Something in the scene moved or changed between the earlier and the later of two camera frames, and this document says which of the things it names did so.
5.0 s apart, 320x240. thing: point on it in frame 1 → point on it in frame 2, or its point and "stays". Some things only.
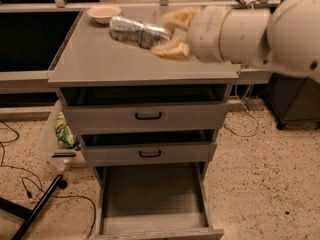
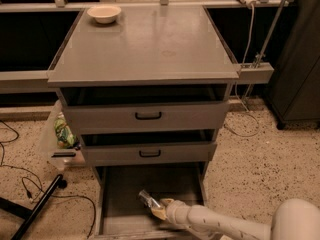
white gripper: x=204 y=34 → x=175 y=210
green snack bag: x=65 y=136 stays
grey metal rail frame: x=38 y=79 stays
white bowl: x=103 y=14 stays
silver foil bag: x=137 y=33 → x=150 y=201
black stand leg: x=27 y=214 stays
